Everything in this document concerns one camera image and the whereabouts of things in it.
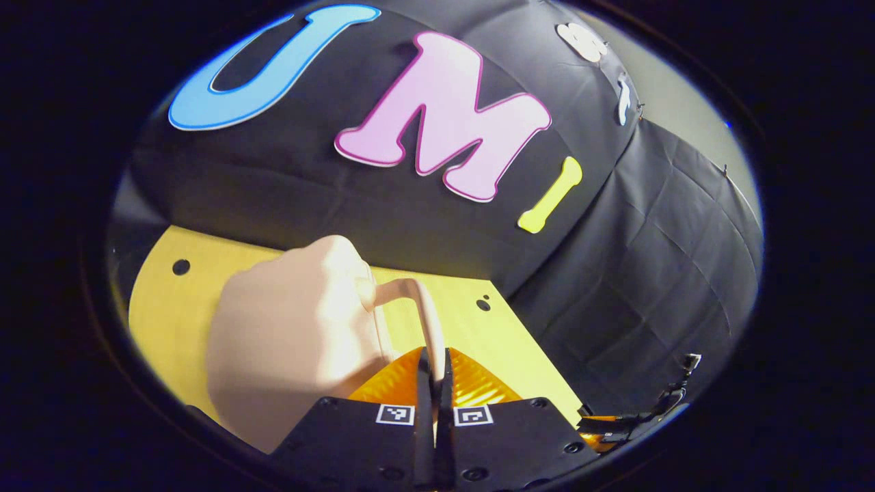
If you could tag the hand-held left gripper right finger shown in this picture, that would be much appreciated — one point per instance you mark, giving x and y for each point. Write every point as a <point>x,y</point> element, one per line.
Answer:
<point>446,444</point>

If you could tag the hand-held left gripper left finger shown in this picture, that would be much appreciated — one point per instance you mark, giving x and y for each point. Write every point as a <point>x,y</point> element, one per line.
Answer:
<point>424,437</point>

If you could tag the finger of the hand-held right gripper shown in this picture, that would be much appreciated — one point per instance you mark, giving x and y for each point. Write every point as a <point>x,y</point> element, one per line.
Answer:
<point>608,441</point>
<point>615,421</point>

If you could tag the black backdrop cloth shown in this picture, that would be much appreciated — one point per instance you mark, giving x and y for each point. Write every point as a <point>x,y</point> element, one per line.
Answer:
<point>342,198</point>

